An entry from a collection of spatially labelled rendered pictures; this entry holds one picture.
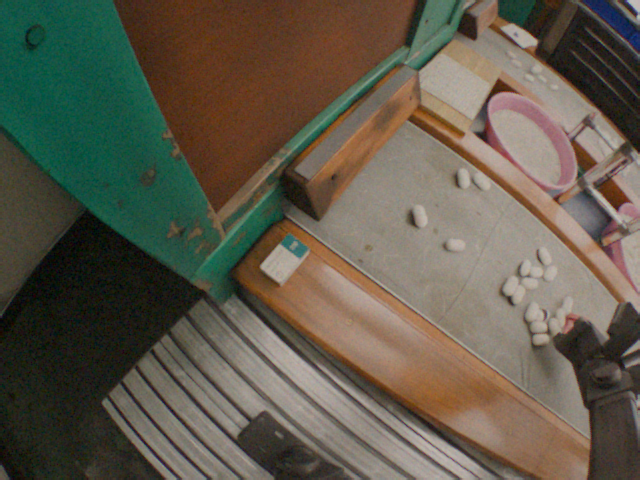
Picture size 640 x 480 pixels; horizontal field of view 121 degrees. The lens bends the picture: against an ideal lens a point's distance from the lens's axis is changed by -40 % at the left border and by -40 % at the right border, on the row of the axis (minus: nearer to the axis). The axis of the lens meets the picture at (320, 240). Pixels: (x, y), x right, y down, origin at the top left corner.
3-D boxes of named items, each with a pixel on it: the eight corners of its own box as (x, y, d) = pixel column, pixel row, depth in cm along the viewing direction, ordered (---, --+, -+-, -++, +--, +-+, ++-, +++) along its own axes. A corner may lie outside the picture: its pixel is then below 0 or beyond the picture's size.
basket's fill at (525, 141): (540, 216, 55) (556, 205, 50) (466, 155, 59) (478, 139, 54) (554, 159, 62) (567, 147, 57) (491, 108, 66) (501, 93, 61)
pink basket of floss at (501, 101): (566, 207, 58) (591, 190, 49) (491, 208, 56) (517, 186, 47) (529, 123, 67) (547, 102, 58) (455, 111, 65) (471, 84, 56)
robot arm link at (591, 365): (614, 344, 26) (630, 377, 20) (614, 371, 27) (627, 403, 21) (573, 361, 30) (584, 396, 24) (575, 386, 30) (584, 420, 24)
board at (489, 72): (463, 137, 50) (466, 133, 49) (397, 94, 53) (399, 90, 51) (500, 72, 60) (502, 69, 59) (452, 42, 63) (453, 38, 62)
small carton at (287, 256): (281, 287, 39) (280, 284, 37) (260, 270, 39) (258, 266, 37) (309, 252, 41) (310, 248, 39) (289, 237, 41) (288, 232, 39)
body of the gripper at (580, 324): (580, 312, 33) (594, 342, 27) (608, 343, 31) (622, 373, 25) (551, 339, 36) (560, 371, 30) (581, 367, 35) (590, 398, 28)
